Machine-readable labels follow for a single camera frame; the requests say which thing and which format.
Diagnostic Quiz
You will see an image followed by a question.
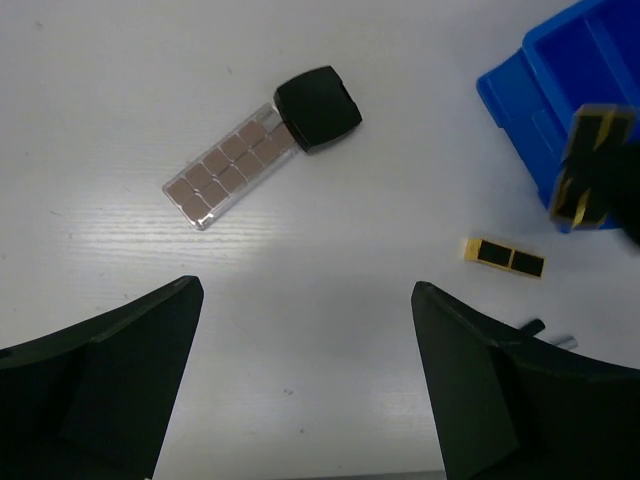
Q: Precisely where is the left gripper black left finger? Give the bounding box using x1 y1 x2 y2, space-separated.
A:
1 276 204 479

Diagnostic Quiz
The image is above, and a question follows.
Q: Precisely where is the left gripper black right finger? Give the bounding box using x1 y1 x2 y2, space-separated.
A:
411 282 639 479

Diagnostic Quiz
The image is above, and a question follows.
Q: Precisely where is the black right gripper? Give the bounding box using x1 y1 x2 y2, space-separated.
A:
562 144 640 251

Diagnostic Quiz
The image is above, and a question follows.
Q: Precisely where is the black gold square lipstick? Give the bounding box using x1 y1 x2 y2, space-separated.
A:
464 238 545 278

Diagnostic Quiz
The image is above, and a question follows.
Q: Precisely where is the clear nude eyeshadow palette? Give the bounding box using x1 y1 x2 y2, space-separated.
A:
163 103 300 231

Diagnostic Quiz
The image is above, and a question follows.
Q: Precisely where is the gold capped dark pencil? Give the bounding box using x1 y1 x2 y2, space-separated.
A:
519 318 546 336

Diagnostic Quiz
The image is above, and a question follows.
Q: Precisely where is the red silver lip gloss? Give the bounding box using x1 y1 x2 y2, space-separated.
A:
550 335 578 350

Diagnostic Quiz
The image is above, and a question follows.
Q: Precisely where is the blue divided plastic bin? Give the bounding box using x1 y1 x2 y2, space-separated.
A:
476 1 639 207

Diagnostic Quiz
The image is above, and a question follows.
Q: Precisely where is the black square compact case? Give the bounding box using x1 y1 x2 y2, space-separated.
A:
273 65 362 154

